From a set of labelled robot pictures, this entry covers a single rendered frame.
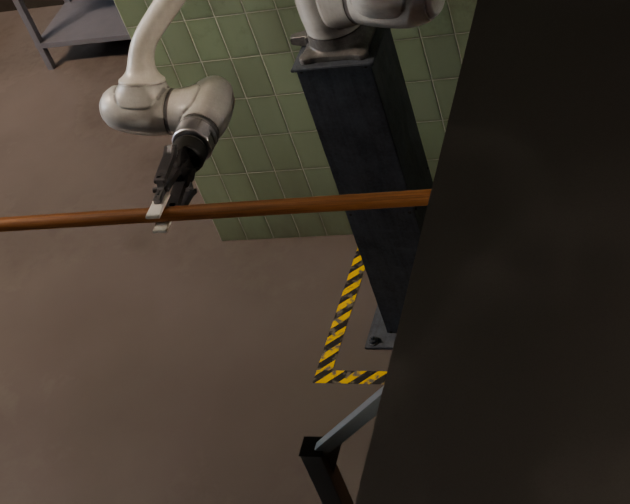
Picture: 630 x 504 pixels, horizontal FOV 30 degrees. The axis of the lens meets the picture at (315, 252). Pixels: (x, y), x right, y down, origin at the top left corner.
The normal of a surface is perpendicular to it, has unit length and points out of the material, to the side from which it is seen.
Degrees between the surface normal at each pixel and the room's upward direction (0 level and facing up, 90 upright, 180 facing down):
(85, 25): 0
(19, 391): 0
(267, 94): 90
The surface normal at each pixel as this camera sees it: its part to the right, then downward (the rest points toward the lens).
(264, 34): -0.23, 0.70
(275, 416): -0.28, -0.72
